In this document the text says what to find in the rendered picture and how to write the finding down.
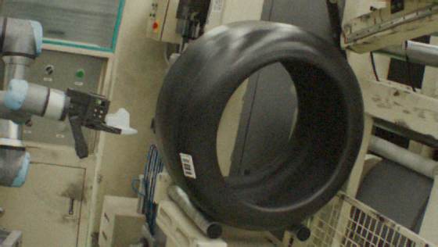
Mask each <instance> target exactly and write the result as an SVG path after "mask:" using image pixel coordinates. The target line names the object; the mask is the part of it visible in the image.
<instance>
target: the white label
mask: <svg viewBox="0 0 438 247"><path fill-rule="evenodd" d="M180 156H181V162H182V166H183V170H184V174H185V176H189V177H194V178H195V174H194V170H193V166H192V159H191V156H189V155H186V154H182V153H180Z"/></svg>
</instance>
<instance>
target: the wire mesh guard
mask: <svg viewBox="0 0 438 247"><path fill-rule="evenodd" d="M336 196H337V197H340V198H341V199H342V200H344V201H345V202H348V203H349V204H351V205H350V206H355V210H354V213H355V211H356V208H358V209H359V210H360V211H363V212H364V213H366V216H367V214H368V215H369V216H371V217H372V218H373V217H374V218H375V219H376V220H377V222H378V221H380V222H381V223H382V224H385V225H386V226H387V227H390V228H391V229H394V230H395V231H397V232H398V233H400V237H401V235H403V236H404V237H406V238H407V239H410V240H411V241H413V243H412V246H413V244H414V242H415V243H417V244H418V245H419V247H420V246H421V247H437V246H436V245H434V244H433V243H431V242H429V241H427V240H425V239H424V238H422V237H420V236H418V234H415V233H414V232H412V231H410V230H408V229H407V228H406V227H402V225H399V224H398V223H397V222H396V223H395V222H394V221H393V220H391V219H389V218H388V217H385V216H383V215H382V214H381V213H378V212H377V211H376V210H373V209H372V208H370V207H369V206H366V205H365V204H364V203H362V202H359V201H357V200H356V199H353V198H352V197H351V196H349V195H348V194H347V193H346V194H345V193H343V192H342V191H340V190H339V191H338V192H337V194H336ZM335 200H336V199H335ZM334 204H335V201H334V203H333V207H334ZM326 205H327V206H328V207H331V206H330V205H329V202H328V204H326ZM328 207H327V210H328ZM333 207H331V208H332V210H333V209H334V208H333ZM322 210H323V208H322V209H321V210H320V211H321V213H323V211H322ZM327 210H326V213H325V212H324V213H325V218H326V215H328V214H327ZM334 210H336V211H337V213H339V211H338V210H337V209H334ZM349 212H350V210H349ZM349 212H348V214H347V217H346V216H345V215H344V216H345V217H346V221H347V218H348V219H350V218H349V217H348V215H349ZM337 213H336V216H337ZM340 213H341V212H340ZM315 215H316V214H315ZM315 215H313V216H314V217H316V216H315ZM328 216H329V215H328ZM342 216H343V213H342ZM329 217H330V218H329V222H330V219H331V218H332V219H334V224H335V222H336V221H338V220H336V218H333V217H332V212H331V216H329ZM360 217H361V212H360V216H359V219H358V222H357V223H356V222H355V221H354V215H353V219H352V220H351V219H350V220H351V225H350V228H351V226H352V223H353V222H355V223H356V224H357V226H358V223H359V220H360ZM317 218H318V217H317ZM372 218H371V221H370V224H369V227H368V229H366V228H365V227H364V229H366V230H367V231H369V232H371V231H370V230H369V228H370V225H371V222H372ZM318 219H319V221H321V214H320V218H318ZM341 219H342V217H341ZM341 219H340V221H338V222H339V226H340V224H341V223H340V222H341ZM305 220H307V219H305ZM309 220H310V217H309ZM309 220H307V221H308V223H307V227H308V224H309V223H311V222H310V221H309ZM319 221H318V225H319ZM322 222H323V225H322V229H323V226H324V223H325V224H326V225H328V226H327V231H328V228H329V226H330V225H329V222H328V224H327V223H326V222H325V220H324V221H323V220H322ZM377 222H376V225H377ZM334 224H333V227H331V226H330V227H331V229H332V231H333V229H334ZM313 225H314V220H313V223H312V226H311V230H312V227H313ZM342 225H343V226H344V229H343V232H344V230H345V227H346V228H347V229H350V228H348V227H347V226H346V223H345V225H344V224H342ZM359 225H360V224H359ZM376 225H375V228H376ZM314 226H315V225H314ZM339 226H338V231H337V230H336V229H334V230H336V231H337V234H338V233H339ZM360 226H361V225H360ZM363 226H364V225H363ZM363 226H361V227H362V229H363ZM315 227H316V228H317V229H320V228H318V227H317V226H315ZM322 229H320V230H321V233H322V232H323V233H324V231H323V230H322ZM362 229H361V232H362ZM356 230H357V227H356ZM327 231H326V232H325V237H326V235H327ZM350 231H352V230H351V229H350V230H349V234H350ZM395 231H394V233H395ZM352 232H354V235H355V234H357V233H356V231H352ZM371 233H372V232H371ZM311 234H313V233H312V232H311ZM315 234H316V232H315ZM315 234H313V235H314V237H315ZM337 234H336V237H337ZM340 234H341V232H340ZM349 234H348V236H347V237H346V236H344V235H343V233H342V234H341V235H342V237H343V236H344V237H345V238H347V240H351V239H349V238H348V237H349ZM372 234H373V235H372V239H373V236H374V235H375V236H376V237H379V239H382V238H380V235H379V236H377V235H376V234H375V229H374V232H373V233H372ZM380 234H381V232H380ZM357 235H359V234H357ZM328 236H329V235H328ZM290 237H291V238H292V236H291V234H290V233H289V232H288V231H285V234H284V238H283V241H282V243H284V244H285V246H287V247H288V245H290V244H289V240H290ZM316 237H317V238H319V240H320V241H323V240H321V239H320V237H321V234H320V237H318V236H316ZM329 237H330V239H331V238H332V239H333V240H335V241H334V245H333V247H334V246H335V243H336V241H337V240H336V239H334V238H333V237H332V233H331V236H329ZM360 237H362V236H361V233H360V235H359V240H360ZM367 237H368V232H367V235H366V238H363V237H362V238H363V239H365V241H367V242H369V243H370V246H369V247H371V244H372V239H371V242H370V241H368V240H366V239H367ZM330 239H329V242H328V244H327V245H328V247H331V246H329V243H330ZM379 239H378V241H377V244H376V246H375V245H374V244H373V245H374V246H375V247H378V246H377V245H378V242H379ZM295 240H296V239H295V238H294V240H293V244H294V241H295ZM347 240H346V244H347ZM359 240H358V243H359ZM341 241H342V238H341V240H340V243H339V242H338V243H339V247H340V244H341V245H342V243H341ZM351 241H352V240H351ZM365 241H364V243H365ZM298 242H299V240H298V241H297V245H298ZM308 242H311V241H310V240H309V239H308ZM308 242H307V246H308ZM399 242H400V238H399V240H398V243H397V247H398V244H399ZM299 243H300V242H299ZM324 243H325V239H324V241H323V245H324ZM352 243H355V244H356V242H353V241H352ZM352 243H351V245H352ZM358 243H357V244H356V245H357V247H358V246H359V245H358ZM300 244H301V243H300ZM311 244H312V245H313V244H314V239H313V242H311ZM325 244H326V243H325ZM301 245H302V246H303V244H301ZM312 245H311V247H312ZM314 245H315V244H314ZM302 246H301V247H302ZM315 246H316V247H318V245H315ZM342 246H343V247H346V245H345V246H344V245H342ZM412 246H411V247H412ZM292 247H293V245H292ZM296 247H297V246H296ZM322 247H323V246H322ZM350 247H351V246H350ZM359 247H360V246H359Z"/></svg>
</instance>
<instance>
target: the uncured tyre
mask: <svg viewBox="0 0 438 247"><path fill-rule="evenodd" d="M278 62H280V63H281V64H282V65H283V66H284V67H285V68H286V71H287V73H288V74H289V76H290V77H291V79H292V81H293V84H294V87H295V89H296V97H297V117H296V123H295V126H294V131H293V134H292V136H291V138H290V139H289V142H288V144H287V145H286V146H285V148H284V149H283V150H282V151H281V152H280V153H279V155H278V156H277V157H276V158H275V159H274V160H273V161H272V162H271V163H269V164H268V165H267V166H265V167H264V168H262V169H260V170H258V171H256V172H254V173H251V174H248V175H244V176H239V177H226V176H222V173H221V168H220V164H219V161H218V156H217V133H218V128H219V125H220V118H221V115H222V113H223V111H224V108H225V106H226V105H227V103H228V100H229V99H230V98H231V96H232V95H233V93H234V92H235V90H236V89H237V88H238V87H239V86H240V85H241V84H242V83H243V82H244V81H245V80H246V79H247V78H249V77H250V75H252V74H253V73H255V72H256V71H258V70H259V69H263V68H265V67H266V66H269V65H271V64H273V63H278ZM155 134H156V144H157V147H158V150H159V154H160V158H161V159H162V162H163V164H164V166H165V168H166V170H167V172H168V173H169V174H170V176H171V179H172V180H173V182H174V183H175V184H176V185H177V186H178V187H179V188H180V189H181V190H182V191H183V192H184V193H185V194H186V195H187V196H188V197H189V198H190V199H191V200H192V201H193V202H194V203H195V204H196V205H197V206H198V207H199V208H200V209H201V210H202V211H204V212H205V213H206V214H207V215H209V216H210V217H212V218H214V219H216V220H218V221H220V222H221V223H223V224H226V225H228V226H230V227H237V228H240V229H243V230H247V231H260V232H262V231H273V230H278V229H282V228H285V227H290V226H293V225H294V224H297V223H299V222H301V221H303V220H305V219H307V218H309V217H312V216H313V215H315V214H316V212H317V211H319V210H320V209H322V208H323V207H324V206H325V205H326V204H327V203H328V202H329V201H330V200H332V199H333V198H334V197H335V196H336V194H337V192H338V191H339V190H340V189H341V187H342V186H343V185H344V184H345V183H346V179H347V178H348V177H349V175H350V173H351V171H352V170H353V168H354V166H355V163H356V160H357V157H358V155H359V152H360V149H361V145H362V142H363V137H364V103H363V97H362V91H361V87H360V85H359V82H358V80H357V77H356V75H355V74H354V72H353V69H352V67H351V65H350V64H349V63H348V62H347V61H346V59H345V58H344V56H343V54H342V53H341V52H340V51H339V50H338V49H337V48H335V47H334V46H333V45H331V44H330V43H329V42H327V41H326V40H325V39H324V38H323V37H321V36H320V35H318V34H316V33H315V32H313V31H311V30H308V29H305V28H303V27H298V26H294V25H289V24H284V23H272V22H267V21H261V20H240V21H236V22H232V23H227V24H225V25H223V26H220V27H216V28H214V29H213V30H210V31H209V32H207V33H205V34H204V35H203V36H201V37H200V38H198V39H196V40H195V41H194V42H193V43H191V44H190V46H189V47H187V48H186V49H185V50H184V51H183V53H181V54H180V55H179V56H178V57H177V58H176V60H175V61H174V63H173V65H172V67H171V68H170V70H169V72H168V73H167V75H166V77H165V79H164V81H163V84H162V86H161V89H160V93H159V95H158V99H157V102H156V112H155ZM180 153H182V154H186V155H189V156H191V159H192V166H193V170H194V174H195V178H194V177H189V176H185V174H184V170H183V166H182V162H181V156H180Z"/></svg>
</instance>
